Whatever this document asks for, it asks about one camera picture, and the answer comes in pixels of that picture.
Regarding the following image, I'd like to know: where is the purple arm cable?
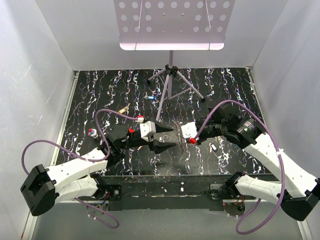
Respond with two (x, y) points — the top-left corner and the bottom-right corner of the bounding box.
(193, 99), (286, 235)
(20, 108), (141, 229)

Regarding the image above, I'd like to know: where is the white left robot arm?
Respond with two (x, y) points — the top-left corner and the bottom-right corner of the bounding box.
(20, 120), (176, 216)

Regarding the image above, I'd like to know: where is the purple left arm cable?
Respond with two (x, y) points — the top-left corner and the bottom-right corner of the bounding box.
(20, 108), (141, 229)

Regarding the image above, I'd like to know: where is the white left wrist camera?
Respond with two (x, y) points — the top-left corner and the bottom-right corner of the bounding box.
(136, 115), (156, 142)

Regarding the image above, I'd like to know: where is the key with red tag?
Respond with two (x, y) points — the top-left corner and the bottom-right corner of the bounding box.
(128, 128), (135, 134)

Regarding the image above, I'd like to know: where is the key with yellow tag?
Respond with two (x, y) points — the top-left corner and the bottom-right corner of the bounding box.
(118, 104), (130, 114)

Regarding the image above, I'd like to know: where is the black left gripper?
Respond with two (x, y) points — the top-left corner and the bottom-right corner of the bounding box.
(119, 118), (176, 153)

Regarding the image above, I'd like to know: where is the key with blue tag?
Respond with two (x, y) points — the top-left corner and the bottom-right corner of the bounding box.
(144, 92), (157, 101)

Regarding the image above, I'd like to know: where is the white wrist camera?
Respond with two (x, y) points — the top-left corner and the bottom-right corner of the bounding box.
(136, 115), (156, 142)
(180, 122), (198, 145)

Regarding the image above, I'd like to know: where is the key with black tag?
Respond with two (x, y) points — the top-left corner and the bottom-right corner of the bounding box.
(209, 143), (218, 153)

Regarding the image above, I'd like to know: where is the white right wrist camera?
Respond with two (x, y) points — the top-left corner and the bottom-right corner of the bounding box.
(180, 122), (198, 145)

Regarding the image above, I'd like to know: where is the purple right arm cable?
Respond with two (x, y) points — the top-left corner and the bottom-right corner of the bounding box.
(193, 99), (286, 235)

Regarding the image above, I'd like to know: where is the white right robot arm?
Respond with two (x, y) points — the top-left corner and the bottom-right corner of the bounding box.
(188, 100), (320, 222)

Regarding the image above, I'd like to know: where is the white perforated music stand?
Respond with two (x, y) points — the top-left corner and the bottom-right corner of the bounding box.
(113, 0), (237, 133)

